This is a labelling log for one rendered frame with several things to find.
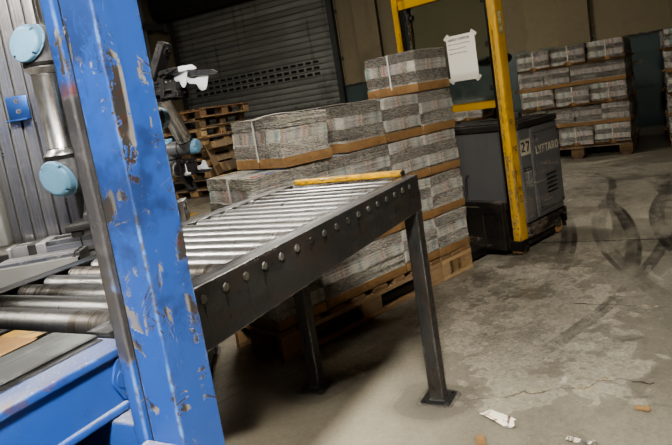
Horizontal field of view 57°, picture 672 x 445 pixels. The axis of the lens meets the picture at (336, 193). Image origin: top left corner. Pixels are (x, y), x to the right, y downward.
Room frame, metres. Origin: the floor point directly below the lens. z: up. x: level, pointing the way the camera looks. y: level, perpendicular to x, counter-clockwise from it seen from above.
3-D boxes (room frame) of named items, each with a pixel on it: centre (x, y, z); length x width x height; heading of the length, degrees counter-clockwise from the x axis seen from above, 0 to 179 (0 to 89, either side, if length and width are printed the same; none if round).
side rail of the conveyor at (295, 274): (1.47, 0.06, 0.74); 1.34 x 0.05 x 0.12; 151
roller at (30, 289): (1.19, 0.51, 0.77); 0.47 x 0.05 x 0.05; 61
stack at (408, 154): (3.07, 0.03, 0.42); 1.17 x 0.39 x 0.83; 132
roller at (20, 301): (1.14, 0.54, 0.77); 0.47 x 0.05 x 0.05; 61
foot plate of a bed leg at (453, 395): (2.04, -0.25, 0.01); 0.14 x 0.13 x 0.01; 61
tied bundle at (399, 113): (3.36, -0.28, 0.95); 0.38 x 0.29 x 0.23; 43
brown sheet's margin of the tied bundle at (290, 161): (2.80, 0.14, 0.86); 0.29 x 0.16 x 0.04; 132
